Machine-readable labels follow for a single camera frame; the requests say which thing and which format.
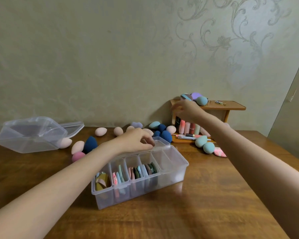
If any clear square lidded container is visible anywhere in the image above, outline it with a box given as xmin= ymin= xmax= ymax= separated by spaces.
xmin=0 ymin=117 xmax=85 ymax=154

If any group of beige egg sponges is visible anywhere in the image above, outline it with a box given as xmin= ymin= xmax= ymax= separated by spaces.
xmin=57 ymin=125 xmax=177 ymax=155

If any pink marbled sponge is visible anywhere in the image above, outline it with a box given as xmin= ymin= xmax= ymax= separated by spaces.
xmin=213 ymin=147 xmax=227 ymax=158

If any grey green door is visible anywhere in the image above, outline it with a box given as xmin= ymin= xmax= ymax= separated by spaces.
xmin=267 ymin=46 xmax=299 ymax=166

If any person's right hand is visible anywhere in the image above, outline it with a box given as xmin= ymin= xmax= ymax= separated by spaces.
xmin=173 ymin=99 xmax=210 ymax=125

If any wooden two-tier cosmetic rack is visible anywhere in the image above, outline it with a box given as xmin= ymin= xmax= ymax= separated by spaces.
xmin=170 ymin=99 xmax=247 ymax=144

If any person's left forearm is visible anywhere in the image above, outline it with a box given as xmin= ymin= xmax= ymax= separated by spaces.
xmin=0 ymin=143 xmax=118 ymax=239

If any person's left hand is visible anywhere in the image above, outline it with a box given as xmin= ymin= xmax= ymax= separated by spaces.
xmin=107 ymin=128 xmax=155 ymax=155

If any clear compartment organizer box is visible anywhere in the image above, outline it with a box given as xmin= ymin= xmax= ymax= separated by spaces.
xmin=91 ymin=136 xmax=189 ymax=210

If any person's right forearm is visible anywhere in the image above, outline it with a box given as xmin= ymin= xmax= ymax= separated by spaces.
xmin=199 ymin=114 xmax=299 ymax=239

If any row of lipsticks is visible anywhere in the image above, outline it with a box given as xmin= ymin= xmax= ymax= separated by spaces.
xmin=175 ymin=117 xmax=201 ymax=135

